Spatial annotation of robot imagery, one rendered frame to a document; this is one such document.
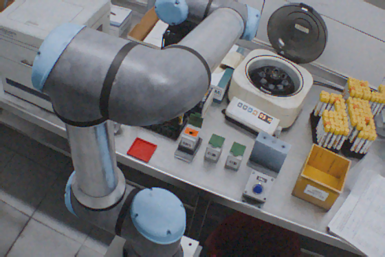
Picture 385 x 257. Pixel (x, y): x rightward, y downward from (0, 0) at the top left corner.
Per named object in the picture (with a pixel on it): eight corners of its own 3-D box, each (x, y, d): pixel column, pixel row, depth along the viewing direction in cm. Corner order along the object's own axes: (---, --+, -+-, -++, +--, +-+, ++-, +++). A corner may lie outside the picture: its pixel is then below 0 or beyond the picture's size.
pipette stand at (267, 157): (245, 164, 138) (253, 143, 130) (254, 148, 142) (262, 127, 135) (276, 179, 135) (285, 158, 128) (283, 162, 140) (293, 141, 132)
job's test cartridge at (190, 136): (179, 148, 137) (181, 135, 132) (185, 137, 140) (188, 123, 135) (192, 154, 136) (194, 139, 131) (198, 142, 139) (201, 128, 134)
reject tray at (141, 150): (126, 154, 134) (126, 152, 134) (136, 138, 139) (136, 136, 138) (147, 163, 133) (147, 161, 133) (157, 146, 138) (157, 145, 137)
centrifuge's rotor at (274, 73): (239, 91, 150) (244, 75, 145) (258, 67, 160) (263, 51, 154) (282, 113, 146) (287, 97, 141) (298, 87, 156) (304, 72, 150)
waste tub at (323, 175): (289, 194, 132) (300, 174, 125) (302, 163, 141) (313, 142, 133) (328, 212, 129) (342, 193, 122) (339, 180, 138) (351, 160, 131)
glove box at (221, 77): (190, 93, 154) (194, 71, 147) (214, 53, 170) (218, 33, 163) (225, 106, 153) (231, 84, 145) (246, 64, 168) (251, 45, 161)
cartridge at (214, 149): (203, 158, 137) (207, 143, 132) (209, 147, 140) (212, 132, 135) (216, 163, 136) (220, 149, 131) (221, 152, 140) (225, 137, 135)
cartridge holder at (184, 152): (173, 156, 136) (174, 148, 134) (185, 135, 142) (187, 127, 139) (190, 163, 135) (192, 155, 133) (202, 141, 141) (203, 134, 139)
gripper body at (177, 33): (171, 37, 125) (176, 1, 116) (201, 47, 123) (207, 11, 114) (159, 52, 120) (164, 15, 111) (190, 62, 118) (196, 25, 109)
